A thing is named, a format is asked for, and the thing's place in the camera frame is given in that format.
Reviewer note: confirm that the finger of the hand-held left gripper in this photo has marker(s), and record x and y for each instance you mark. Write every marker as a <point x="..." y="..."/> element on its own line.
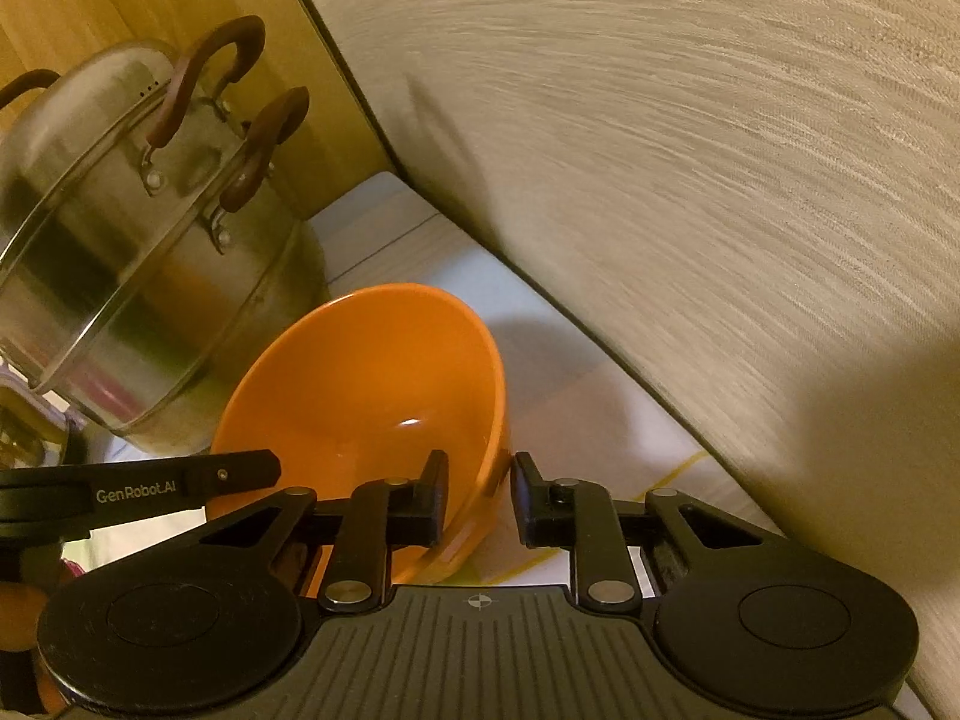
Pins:
<point x="187" y="484"/>

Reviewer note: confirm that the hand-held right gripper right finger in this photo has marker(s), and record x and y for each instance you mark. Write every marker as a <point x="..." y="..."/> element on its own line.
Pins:
<point x="536" y="514"/>

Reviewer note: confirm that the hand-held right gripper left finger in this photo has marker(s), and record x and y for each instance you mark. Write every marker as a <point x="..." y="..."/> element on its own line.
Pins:
<point x="424" y="510"/>

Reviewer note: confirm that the orange bowl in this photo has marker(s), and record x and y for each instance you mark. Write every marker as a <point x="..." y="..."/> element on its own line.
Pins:
<point x="375" y="375"/>

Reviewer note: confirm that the stainless steel steamer pot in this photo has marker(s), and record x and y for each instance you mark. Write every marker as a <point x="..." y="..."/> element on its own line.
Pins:
<point x="112" y="277"/>

